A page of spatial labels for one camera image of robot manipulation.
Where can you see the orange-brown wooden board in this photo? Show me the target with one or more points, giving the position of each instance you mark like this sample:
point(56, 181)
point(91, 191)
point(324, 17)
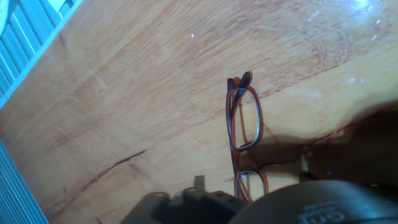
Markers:
point(124, 93)

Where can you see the brown framed glasses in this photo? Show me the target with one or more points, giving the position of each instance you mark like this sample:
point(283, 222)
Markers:
point(235, 157)

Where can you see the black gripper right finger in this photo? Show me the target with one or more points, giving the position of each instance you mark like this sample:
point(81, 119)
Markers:
point(308, 177)

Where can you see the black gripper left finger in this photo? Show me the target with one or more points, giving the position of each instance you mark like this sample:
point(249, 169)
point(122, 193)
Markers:
point(199, 207)

